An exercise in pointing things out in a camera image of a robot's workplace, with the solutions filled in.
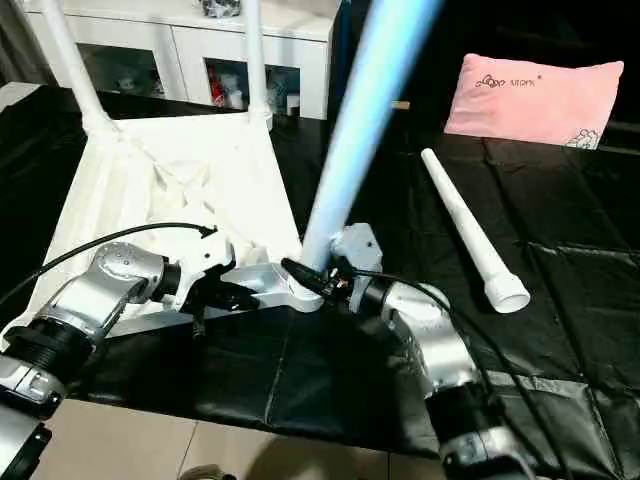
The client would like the white plastic table top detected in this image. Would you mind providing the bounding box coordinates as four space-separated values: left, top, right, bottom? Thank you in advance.
0 108 327 346

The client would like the white plastic table leg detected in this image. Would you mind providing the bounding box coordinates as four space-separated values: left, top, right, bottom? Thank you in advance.
243 0 274 129
38 0 119 141
420 148 531 315
296 0 443 301

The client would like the black work mat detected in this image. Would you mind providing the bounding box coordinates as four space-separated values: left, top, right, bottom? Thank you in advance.
0 85 640 471

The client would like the white glass-door cabinet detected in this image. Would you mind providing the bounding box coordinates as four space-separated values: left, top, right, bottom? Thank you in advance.
20 0 341 121

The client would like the pink pillow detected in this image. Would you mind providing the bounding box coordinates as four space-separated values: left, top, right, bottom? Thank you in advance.
444 53 625 151

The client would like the small black white trinket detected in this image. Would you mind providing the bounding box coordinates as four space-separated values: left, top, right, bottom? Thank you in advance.
200 0 244 19

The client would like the dark grey curtain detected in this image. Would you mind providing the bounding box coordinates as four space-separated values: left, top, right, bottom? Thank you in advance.
0 0 47 86

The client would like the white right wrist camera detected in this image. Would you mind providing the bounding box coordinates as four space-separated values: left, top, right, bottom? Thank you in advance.
330 224 385 277

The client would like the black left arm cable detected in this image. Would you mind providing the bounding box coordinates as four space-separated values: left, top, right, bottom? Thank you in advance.
0 222 219 307

